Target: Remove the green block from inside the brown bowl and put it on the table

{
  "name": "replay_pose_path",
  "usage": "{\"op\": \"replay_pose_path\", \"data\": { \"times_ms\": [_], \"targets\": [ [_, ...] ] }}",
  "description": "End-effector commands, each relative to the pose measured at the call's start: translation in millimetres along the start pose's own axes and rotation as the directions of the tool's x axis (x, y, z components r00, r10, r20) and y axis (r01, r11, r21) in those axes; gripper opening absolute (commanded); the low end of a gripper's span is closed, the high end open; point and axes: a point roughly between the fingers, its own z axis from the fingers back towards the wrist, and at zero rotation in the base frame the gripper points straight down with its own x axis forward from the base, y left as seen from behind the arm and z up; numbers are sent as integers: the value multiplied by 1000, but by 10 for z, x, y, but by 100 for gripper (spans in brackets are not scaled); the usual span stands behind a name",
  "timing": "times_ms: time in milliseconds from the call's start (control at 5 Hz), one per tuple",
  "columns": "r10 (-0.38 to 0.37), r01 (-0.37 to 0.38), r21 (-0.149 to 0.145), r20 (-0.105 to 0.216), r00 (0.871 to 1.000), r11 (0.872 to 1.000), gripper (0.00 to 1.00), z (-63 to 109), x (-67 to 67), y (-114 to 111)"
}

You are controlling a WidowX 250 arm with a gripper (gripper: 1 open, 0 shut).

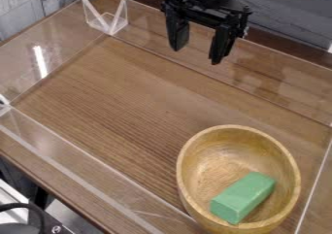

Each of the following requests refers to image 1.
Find green rectangular block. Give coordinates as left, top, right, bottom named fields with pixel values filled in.
left=209, top=172, right=276, bottom=225

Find brown wooden bowl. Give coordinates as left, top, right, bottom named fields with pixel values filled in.
left=176, top=124, right=301, bottom=234

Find black cable at bottom left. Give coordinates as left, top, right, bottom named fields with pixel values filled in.
left=0, top=202, right=47, bottom=234

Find clear acrylic corner bracket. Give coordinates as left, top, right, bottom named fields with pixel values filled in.
left=81, top=0, right=128, bottom=36

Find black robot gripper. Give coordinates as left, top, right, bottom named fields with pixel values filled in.
left=163, top=0, right=252, bottom=65

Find clear acrylic wall panels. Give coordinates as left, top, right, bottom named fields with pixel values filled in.
left=0, top=0, right=332, bottom=234

